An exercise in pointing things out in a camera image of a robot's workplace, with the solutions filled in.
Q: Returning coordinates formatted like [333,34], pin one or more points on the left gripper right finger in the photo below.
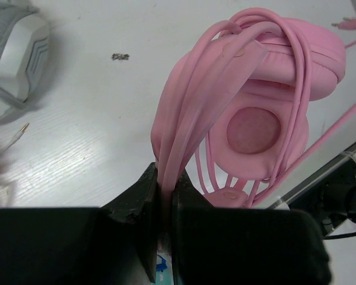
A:
[193,236]

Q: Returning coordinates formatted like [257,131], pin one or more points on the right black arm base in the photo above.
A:
[329,196]

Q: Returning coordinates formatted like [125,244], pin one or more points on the pink headphones with cable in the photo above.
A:
[243,90]

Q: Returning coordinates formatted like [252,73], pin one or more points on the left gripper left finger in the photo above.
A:
[128,239]

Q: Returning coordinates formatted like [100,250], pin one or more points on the grey white headphones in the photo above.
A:
[24,47]

